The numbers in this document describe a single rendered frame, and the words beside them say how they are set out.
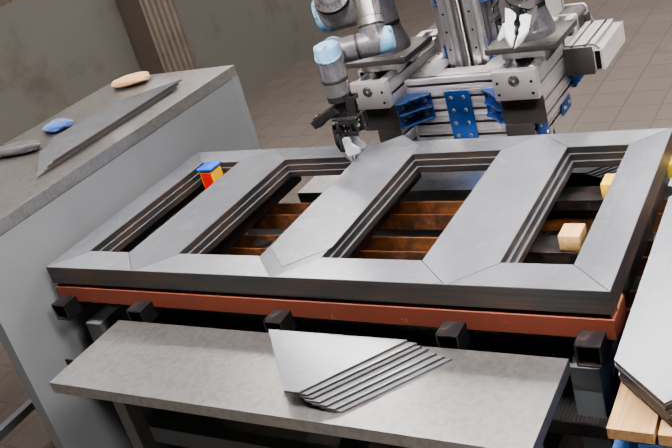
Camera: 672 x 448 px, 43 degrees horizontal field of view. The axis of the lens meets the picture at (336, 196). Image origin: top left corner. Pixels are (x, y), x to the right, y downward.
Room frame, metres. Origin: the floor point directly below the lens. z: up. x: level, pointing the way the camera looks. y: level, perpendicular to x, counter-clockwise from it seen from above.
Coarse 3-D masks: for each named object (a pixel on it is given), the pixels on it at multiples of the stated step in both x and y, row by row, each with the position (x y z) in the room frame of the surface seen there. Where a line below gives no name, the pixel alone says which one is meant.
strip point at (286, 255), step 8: (272, 248) 1.93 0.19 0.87; (280, 248) 1.92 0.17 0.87; (288, 248) 1.91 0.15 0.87; (296, 248) 1.89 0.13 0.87; (304, 248) 1.88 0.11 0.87; (312, 248) 1.87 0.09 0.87; (320, 248) 1.86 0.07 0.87; (328, 248) 1.85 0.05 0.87; (280, 256) 1.88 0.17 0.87; (288, 256) 1.86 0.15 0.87; (296, 256) 1.85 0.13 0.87; (304, 256) 1.84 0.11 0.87; (288, 264) 1.82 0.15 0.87
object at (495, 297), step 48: (384, 192) 2.10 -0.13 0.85; (528, 240) 1.67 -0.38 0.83; (192, 288) 1.94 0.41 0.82; (240, 288) 1.85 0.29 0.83; (288, 288) 1.77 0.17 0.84; (336, 288) 1.69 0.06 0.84; (384, 288) 1.62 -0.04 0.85; (432, 288) 1.55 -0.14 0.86; (480, 288) 1.49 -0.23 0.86; (528, 288) 1.43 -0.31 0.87
